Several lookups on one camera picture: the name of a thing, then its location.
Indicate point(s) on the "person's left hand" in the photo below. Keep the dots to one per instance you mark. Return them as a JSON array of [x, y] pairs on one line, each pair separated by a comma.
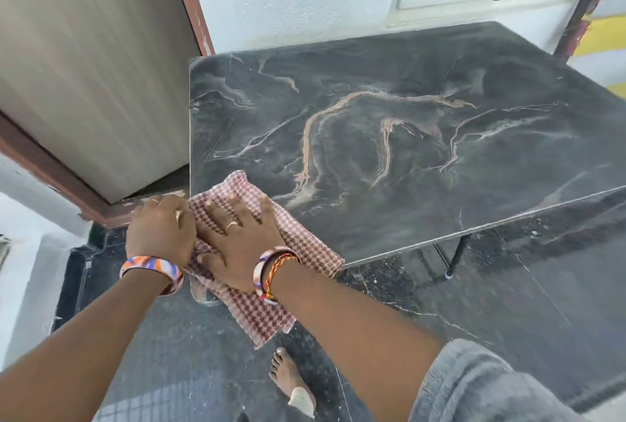
[[159, 236]]

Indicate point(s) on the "person's right hand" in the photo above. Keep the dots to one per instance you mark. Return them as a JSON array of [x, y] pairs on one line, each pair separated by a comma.
[[244, 250]]

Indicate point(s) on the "person's right thumb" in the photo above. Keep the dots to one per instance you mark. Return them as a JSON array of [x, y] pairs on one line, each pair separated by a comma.
[[208, 264]]

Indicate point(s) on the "person's left fingers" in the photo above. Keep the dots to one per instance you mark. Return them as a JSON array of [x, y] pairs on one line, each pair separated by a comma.
[[159, 200]]

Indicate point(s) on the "person's right middle finger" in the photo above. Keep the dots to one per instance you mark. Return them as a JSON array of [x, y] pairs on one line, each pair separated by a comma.
[[235, 209]]

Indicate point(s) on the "red white checkered cloth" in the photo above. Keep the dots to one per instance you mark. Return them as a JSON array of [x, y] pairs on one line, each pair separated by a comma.
[[303, 245]]

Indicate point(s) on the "person's right forearm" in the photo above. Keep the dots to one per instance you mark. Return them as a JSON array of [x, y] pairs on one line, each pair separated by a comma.
[[352, 338]]

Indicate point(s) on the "person's left forearm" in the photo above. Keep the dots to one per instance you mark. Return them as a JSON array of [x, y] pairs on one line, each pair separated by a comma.
[[73, 353]]

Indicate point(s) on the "red yellow thread wristband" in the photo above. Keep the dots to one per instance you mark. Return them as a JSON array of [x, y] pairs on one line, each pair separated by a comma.
[[274, 267]]

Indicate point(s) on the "person's bare foot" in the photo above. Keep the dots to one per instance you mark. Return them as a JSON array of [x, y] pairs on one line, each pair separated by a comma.
[[286, 372]]

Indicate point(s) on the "beige wooden door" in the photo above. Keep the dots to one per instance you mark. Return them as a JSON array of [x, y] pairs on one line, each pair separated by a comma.
[[93, 59]]

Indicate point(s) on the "grey sleeve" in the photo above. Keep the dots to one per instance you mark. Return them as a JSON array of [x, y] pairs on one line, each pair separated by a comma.
[[489, 387]]

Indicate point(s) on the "dark red door frame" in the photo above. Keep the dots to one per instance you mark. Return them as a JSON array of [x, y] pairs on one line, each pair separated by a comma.
[[193, 1]]

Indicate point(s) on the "black metal table frame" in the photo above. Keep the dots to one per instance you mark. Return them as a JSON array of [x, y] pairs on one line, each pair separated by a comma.
[[457, 255]]

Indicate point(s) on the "dark red post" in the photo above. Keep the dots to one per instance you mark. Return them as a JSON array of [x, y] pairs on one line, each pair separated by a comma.
[[584, 6]]

